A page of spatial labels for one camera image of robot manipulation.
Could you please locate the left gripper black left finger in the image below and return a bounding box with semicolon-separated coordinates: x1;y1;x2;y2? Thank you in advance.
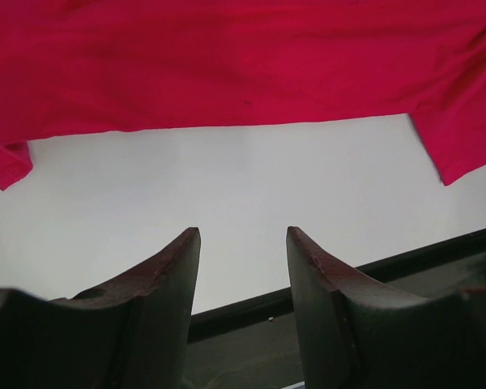
0;228;200;388

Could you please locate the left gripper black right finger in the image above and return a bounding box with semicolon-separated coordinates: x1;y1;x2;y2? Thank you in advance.
287;227;486;388

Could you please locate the crimson red t-shirt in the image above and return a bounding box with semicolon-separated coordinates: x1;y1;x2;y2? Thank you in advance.
0;1;486;190

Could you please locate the black base mounting strip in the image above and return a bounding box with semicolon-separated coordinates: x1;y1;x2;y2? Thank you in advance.
181;227;486;388

